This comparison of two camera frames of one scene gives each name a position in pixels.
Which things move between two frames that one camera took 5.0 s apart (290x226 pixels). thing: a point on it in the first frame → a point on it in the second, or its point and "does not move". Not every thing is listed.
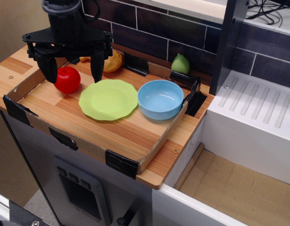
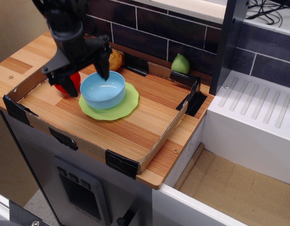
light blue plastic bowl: (160, 100) → (100, 93)
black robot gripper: (66, 38) → (76, 48)
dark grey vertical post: (230, 30) does not move
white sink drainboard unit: (239, 168) does not move
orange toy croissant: (111, 64) does not move
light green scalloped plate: (108, 100) does not move
